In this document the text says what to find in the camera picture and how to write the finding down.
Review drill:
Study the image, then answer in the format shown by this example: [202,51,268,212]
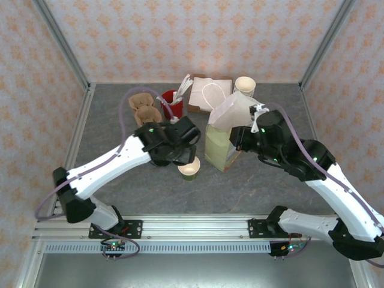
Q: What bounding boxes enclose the green paper cup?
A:
[177,155,201,182]

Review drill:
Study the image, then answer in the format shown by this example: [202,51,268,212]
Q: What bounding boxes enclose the paper takeout bag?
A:
[202,83,256,172]

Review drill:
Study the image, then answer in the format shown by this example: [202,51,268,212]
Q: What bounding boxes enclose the red plastic cup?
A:
[161,89,184,121]

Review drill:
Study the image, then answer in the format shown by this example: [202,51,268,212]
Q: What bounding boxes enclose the stack of pulp cup carriers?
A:
[128,93,164,127]

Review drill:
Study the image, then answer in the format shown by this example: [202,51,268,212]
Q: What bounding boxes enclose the napkins in brown box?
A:
[188,74,233,114]

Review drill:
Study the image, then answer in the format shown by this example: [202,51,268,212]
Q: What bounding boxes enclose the stack of paper cups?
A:
[233,76,256,98]

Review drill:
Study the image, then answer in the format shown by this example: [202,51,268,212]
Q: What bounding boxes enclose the stack of white napkins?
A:
[188,77,233,112]

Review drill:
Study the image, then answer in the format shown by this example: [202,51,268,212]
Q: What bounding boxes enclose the right circuit board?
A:
[269,239,304,259]

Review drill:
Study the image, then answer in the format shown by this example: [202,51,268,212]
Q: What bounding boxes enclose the circuit board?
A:
[269,239,304,259]
[100,239,127,259]

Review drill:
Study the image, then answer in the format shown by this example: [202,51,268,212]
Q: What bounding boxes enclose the left circuit board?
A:
[100,239,127,259]

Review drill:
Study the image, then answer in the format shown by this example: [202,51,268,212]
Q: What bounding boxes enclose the grey metal base panel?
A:
[31,253,359,288]

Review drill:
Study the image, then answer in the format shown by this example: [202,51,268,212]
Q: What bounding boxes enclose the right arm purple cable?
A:
[263,103,384,268]

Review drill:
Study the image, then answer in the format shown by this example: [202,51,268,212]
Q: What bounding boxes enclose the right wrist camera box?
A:
[248,103,269,133]

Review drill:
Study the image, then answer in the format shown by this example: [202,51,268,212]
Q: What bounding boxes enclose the right aluminium side rail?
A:
[298,85,343,217]

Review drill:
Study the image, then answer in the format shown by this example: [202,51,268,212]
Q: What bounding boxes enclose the aluminium side rail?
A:
[47,83,97,217]
[298,85,343,217]

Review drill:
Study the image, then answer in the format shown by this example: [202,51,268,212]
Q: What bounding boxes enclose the aluminium mounting rail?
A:
[31,214,359,241]

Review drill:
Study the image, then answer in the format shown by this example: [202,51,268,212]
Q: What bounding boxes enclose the black left mount plate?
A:
[88,220,143,239]

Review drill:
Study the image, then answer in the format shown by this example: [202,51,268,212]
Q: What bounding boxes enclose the black mount plate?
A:
[248,218,302,239]
[88,220,143,239]

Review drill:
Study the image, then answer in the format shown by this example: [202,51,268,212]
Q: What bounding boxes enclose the black right mount plate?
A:
[248,218,302,239]

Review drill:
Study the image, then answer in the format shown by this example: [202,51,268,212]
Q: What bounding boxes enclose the left aluminium side rail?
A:
[47,83,97,217]

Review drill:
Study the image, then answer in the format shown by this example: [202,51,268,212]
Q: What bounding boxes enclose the grey slotted cable duct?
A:
[44,242,272,254]

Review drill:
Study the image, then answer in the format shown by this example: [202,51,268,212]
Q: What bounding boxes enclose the right aluminium frame post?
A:
[299,0,358,91]

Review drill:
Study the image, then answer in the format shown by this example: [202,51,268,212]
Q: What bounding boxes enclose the aluminium frame post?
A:
[299,0,358,91]
[31,0,91,91]

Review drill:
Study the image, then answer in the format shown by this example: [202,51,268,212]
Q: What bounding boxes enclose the left aluminium frame post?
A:
[31,0,91,91]

